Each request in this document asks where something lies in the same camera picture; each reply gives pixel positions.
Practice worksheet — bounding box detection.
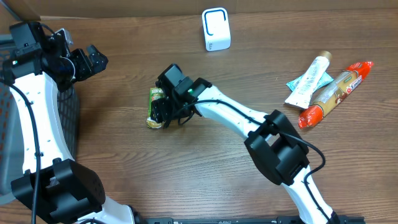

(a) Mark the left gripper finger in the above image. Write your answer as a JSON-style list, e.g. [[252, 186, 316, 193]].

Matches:
[[86, 45, 106, 62], [90, 57, 108, 75]]

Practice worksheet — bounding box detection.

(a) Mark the green tea drink pouch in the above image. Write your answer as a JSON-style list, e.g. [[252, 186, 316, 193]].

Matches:
[[146, 88, 165, 129]]

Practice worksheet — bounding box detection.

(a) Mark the white tube gold cap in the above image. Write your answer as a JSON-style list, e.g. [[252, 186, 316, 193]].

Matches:
[[285, 51, 332, 109]]

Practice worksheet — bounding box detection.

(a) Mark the teal snack packet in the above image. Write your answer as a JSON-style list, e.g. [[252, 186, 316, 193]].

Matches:
[[286, 72, 333, 91]]

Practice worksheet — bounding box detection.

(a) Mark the orange noodle packet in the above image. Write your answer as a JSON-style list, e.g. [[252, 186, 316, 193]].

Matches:
[[298, 61, 374, 129]]

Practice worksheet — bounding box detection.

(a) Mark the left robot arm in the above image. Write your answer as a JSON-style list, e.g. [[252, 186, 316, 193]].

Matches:
[[1, 22, 142, 223]]

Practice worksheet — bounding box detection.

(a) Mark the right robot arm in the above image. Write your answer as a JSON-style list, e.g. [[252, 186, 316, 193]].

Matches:
[[150, 63, 340, 223]]

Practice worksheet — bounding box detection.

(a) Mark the white barcode scanner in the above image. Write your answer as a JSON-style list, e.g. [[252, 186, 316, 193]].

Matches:
[[201, 7, 231, 52]]

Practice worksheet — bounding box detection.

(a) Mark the cardboard box edge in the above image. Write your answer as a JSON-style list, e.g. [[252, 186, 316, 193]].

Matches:
[[1, 0, 397, 20]]

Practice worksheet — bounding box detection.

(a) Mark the grey plastic basket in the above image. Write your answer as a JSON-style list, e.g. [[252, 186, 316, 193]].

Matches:
[[0, 34, 80, 206]]

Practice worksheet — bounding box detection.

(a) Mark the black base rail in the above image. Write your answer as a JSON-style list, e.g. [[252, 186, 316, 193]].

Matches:
[[139, 215, 366, 224]]

